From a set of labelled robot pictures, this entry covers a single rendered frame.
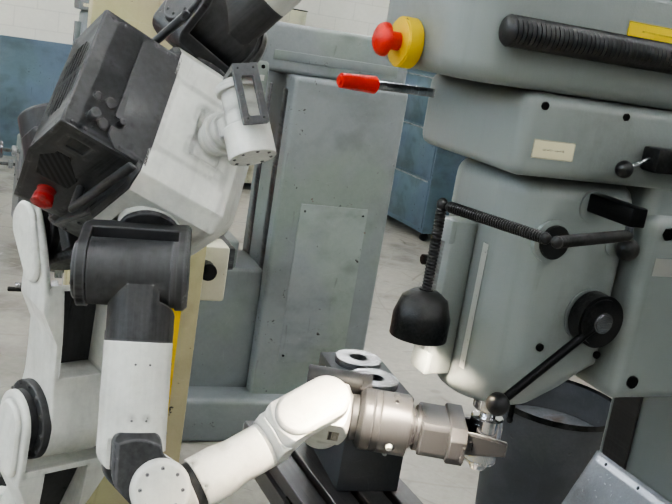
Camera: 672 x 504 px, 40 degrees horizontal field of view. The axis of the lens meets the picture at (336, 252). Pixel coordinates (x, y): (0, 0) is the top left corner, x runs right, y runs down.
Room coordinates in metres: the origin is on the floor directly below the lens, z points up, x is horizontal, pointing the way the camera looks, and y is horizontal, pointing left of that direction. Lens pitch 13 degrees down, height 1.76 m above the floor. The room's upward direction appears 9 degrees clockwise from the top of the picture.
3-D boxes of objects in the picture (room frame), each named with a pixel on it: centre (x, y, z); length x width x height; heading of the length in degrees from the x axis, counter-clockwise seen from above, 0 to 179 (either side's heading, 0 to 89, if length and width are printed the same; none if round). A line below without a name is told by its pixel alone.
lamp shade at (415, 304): (1.11, -0.12, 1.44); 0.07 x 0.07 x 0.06
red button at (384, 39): (1.14, -0.02, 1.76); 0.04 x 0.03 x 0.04; 25
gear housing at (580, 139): (1.26, -0.29, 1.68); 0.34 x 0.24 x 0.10; 115
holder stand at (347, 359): (1.67, -0.09, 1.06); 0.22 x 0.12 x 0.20; 18
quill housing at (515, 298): (1.25, -0.25, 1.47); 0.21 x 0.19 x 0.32; 25
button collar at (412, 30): (1.15, -0.04, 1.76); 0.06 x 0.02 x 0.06; 25
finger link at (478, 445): (1.21, -0.25, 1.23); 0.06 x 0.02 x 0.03; 90
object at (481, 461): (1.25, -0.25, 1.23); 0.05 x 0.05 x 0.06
